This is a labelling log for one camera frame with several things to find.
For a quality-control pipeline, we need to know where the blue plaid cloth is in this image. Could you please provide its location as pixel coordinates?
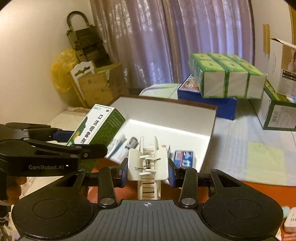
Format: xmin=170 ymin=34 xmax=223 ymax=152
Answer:
xmin=199 ymin=97 xmax=296 ymax=188

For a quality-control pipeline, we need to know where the white printed carton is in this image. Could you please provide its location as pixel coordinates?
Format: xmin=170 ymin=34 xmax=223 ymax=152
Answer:
xmin=268 ymin=38 xmax=296 ymax=98

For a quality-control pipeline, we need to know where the person's left hand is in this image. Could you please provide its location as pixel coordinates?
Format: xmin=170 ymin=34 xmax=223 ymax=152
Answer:
xmin=6 ymin=177 xmax=23 ymax=202

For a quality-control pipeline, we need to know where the blue printed box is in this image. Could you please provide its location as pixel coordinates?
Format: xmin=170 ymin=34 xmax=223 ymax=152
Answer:
xmin=178 ymin=74 xmax=237 ymax=120

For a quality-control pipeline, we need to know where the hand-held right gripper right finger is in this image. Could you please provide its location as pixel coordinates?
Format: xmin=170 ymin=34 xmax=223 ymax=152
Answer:
xmin=168 ymin=159 xmax=243 ymax=208

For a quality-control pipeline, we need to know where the cream printed bed sheet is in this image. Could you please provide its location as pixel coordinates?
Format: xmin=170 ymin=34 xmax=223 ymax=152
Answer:
xmin=9 ymin=176 xmax=70 ymax=202

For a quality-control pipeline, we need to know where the small green white box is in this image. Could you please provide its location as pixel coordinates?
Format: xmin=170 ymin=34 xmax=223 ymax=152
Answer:
xmin=67 ymin=104 xmax=126 ymax=171

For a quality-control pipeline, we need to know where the brown cardboard box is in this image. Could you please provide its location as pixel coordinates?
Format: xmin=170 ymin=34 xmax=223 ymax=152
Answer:
xmin=90 ymin=96 xmax=218 ymax=173
xmin=79 ymin=62 xmax=130 ymax=108

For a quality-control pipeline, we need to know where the white rounded square adapter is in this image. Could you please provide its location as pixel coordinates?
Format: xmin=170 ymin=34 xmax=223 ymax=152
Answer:
xmin=284 ymin=207 xmax=296 ymax=233

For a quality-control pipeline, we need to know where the white printed tube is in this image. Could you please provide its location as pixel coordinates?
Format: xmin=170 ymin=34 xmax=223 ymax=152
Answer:
xmin=107 ymin=137 xmax=130 ymax=160

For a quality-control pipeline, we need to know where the green white carton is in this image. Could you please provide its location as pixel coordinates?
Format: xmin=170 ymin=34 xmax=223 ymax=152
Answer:
xmin=261 ymin=80 xmax=296 ymax=132

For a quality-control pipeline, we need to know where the white hair claw clip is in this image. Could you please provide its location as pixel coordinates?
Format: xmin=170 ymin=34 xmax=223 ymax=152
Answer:
xmin=128 ymin=136 xmax=169 ymax=200

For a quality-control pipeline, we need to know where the brown tape strip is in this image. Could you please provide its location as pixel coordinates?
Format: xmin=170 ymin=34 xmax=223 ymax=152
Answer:
xmin=263 ymin=23 xmax=270 ymax=54

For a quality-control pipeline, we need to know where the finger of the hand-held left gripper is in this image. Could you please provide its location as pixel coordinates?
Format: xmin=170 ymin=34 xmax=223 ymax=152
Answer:
xmin=5 ymin=123 xmax=74 ymax=143
xmin=22 ymin=138 xmax=108 ymax=160

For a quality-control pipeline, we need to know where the green tissue pack bundle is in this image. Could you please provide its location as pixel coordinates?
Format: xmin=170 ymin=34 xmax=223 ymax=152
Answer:
xmin=189 ymin=53 xmax=266 ymax=99

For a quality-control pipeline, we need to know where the red printed cardboard sheet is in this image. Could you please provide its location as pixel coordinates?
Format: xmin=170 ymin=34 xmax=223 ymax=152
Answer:
xmin=88 ymin=166 xmax=296 ymax=241

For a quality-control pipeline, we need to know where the yellow plastic bag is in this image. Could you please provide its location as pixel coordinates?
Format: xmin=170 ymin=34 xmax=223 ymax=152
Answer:
xmin=51 ymin=48 xmax=80 ymax=93

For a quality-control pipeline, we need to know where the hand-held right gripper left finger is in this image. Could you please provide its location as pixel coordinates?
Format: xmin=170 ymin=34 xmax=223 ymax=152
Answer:
xmin=55 ymin=158 xmax=130 ymax=209

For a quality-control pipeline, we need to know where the dark folding cart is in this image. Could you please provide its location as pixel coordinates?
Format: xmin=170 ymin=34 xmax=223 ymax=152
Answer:
xmin=66 ymin=11 xmax=111 ymax=67

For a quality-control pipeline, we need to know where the purple curtain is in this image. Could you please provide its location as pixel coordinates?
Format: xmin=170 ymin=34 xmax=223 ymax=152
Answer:
xmin=90 ymin=0 xmax=256 ymax=90

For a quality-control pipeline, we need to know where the small blue box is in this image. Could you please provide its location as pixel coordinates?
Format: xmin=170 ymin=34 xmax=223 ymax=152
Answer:
xmin=173 ymin=150 xmax=194 ymax=168

